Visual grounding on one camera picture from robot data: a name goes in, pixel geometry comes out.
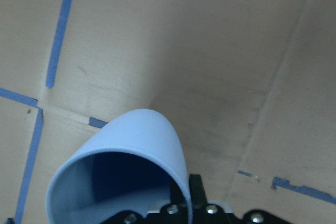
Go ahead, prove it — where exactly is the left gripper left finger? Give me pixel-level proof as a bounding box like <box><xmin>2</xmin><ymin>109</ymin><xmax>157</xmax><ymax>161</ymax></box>
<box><xmin>104</xmin><ymin>175</ymin><xmax>192</xmax><ymax>223</ymax></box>

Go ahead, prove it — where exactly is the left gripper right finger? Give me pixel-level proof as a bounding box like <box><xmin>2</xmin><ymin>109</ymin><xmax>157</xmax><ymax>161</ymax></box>
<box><xmin>189</xmin><ymin>174</ymin><xmax>286</xmax><ymax>224</ymax></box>

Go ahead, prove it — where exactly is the light blue plastic cup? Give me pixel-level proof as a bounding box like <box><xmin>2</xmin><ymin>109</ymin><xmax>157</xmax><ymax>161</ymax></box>
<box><xmin>46</xmin><ymin>109</ymin><xmax>193</xmax><ymax>223</ymax></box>

